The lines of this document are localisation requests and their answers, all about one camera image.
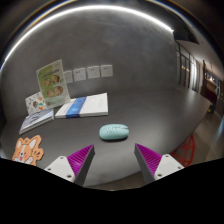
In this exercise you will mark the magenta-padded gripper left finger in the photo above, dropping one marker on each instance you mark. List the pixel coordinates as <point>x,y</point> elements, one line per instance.
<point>60,166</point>

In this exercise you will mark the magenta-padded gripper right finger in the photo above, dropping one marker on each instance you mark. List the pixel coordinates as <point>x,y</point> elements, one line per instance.
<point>168,165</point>

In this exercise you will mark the mint green perforated computer mouse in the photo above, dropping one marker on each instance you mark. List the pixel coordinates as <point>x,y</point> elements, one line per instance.
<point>114,132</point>

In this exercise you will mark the orange corgi-shaped mouse pad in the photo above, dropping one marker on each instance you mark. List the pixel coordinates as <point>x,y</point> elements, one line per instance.
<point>27,150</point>

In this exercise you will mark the grey striped book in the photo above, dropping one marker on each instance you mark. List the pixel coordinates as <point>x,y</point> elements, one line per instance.
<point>36,120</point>

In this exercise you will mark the white card with colourful stickers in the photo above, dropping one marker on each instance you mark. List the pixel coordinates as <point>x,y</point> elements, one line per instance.
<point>35,104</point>

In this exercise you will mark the white book with blue band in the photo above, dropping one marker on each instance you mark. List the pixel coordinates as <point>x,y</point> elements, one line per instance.
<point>90,105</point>

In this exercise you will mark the green menu sign stand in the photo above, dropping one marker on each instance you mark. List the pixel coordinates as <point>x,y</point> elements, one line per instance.
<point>52,83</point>

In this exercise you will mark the black framed glass partition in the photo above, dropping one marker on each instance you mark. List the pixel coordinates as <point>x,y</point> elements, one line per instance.
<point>185,66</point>

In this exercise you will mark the white ceiling light strip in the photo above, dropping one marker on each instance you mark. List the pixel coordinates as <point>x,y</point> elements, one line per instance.
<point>90,7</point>

